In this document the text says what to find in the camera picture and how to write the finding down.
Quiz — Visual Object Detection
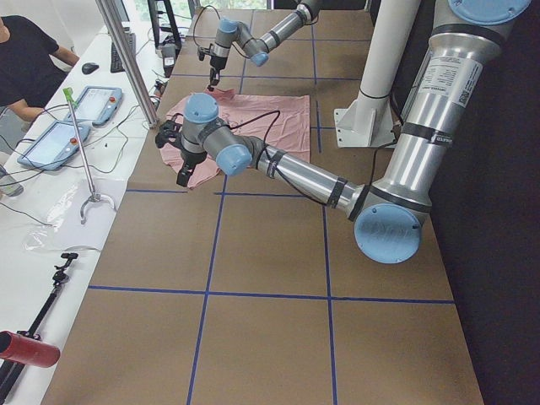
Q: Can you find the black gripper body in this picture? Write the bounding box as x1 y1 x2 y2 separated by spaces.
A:
210 55 227 72
181 144 207 174

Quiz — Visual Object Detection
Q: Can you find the pink Snoopy t-shirt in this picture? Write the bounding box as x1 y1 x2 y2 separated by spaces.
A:
159 88 312 190

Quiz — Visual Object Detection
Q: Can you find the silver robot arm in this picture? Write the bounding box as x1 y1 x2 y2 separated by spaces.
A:
175 1 528 264
197 0 322 91

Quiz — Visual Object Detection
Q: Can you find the black keyboard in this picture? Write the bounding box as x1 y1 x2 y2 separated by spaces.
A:
110 32 138 73

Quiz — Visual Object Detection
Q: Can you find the far blue teach pendant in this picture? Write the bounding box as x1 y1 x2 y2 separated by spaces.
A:
74 86 123 127

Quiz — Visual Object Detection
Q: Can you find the blue teach pendant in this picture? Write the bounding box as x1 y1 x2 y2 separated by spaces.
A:
74 86 123 127
17 120 78 170

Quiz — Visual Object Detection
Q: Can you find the clear plastic bag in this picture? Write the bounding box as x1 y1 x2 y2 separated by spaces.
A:
23 181 110 251

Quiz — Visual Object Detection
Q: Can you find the black computer mouse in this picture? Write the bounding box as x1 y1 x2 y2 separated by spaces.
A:
81 62 100 75

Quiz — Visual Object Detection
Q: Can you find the near blue teach pendant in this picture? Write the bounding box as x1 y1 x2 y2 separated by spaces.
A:
17 120 78 170

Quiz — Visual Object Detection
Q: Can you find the metal grabber reacher stick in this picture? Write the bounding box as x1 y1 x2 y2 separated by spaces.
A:
62 88 116 225

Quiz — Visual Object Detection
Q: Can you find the white support column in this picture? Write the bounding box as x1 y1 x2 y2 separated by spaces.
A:
334 0 420 148

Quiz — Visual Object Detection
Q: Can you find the person in black shirt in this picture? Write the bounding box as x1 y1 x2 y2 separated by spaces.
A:
1 15 79 122

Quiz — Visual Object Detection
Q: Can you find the red cylinder roll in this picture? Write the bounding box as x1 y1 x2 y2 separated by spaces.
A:
1 331 61 368

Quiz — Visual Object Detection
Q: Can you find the black tripod selfie stick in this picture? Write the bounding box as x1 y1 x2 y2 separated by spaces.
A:
1 252 78 404

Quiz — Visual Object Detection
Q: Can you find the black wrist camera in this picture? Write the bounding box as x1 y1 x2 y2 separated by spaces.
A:
197 46 213 62
154 120 182 149

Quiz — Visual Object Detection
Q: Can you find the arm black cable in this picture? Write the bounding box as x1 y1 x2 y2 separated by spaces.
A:
219 110 334 208
192 4 254 60

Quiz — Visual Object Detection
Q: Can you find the aluminium frame post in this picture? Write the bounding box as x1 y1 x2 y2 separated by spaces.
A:
95 0 159 129

